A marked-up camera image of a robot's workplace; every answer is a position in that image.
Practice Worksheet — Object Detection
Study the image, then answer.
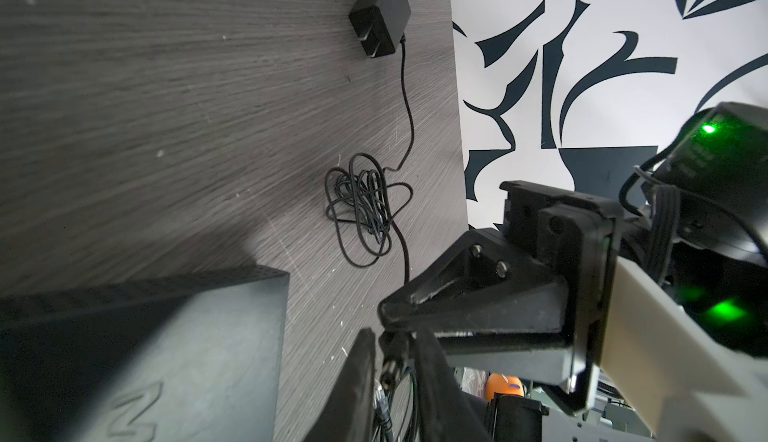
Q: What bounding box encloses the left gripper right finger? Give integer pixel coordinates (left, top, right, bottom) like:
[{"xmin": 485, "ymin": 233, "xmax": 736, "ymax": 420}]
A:
[{"xmin": 414, "ymin": 330, "xmax": 491, "ymax": 441}]

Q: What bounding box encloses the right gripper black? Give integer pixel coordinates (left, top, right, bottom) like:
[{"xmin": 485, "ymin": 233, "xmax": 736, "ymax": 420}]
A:
[{"xmin": 378, "ymin": 180, "xmax": 624, "ymax": 412}]

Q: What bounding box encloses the black wall power adapter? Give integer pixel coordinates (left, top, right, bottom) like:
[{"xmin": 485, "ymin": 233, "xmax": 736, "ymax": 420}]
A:
[{"xmin": 348, "ymin": 0, "xmax": 411, "ymax": 58}]

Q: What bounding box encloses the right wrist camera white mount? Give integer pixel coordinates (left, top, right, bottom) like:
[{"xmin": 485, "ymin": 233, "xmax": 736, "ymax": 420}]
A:
[{"xmin": 599, "ymin": 258, "xmax": 767, "ymax": 441}]

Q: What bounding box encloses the black network switch box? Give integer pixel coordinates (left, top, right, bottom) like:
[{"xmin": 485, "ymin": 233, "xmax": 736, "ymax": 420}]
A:
[{"xmin": 1, "ymin": 265, "xmax": 289, "ymax": 441}]

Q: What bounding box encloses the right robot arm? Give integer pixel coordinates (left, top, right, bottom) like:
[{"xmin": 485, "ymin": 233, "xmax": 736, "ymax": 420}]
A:
[{"xmin": 378, "ymin": 102, "xmax": 767, "ymax": 413}]

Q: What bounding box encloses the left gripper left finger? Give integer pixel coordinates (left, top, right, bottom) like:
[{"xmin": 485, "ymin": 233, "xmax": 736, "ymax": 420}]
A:
[{"xmin": 304, "ymin": 328, "xmax": 375, "ymax": 442}]

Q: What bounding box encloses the black cable with barrel plug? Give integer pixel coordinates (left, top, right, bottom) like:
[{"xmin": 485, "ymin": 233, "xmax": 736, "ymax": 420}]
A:
[{"xmin": 323, "ymin": 33, "xmax": 421, "ymax": 442}]

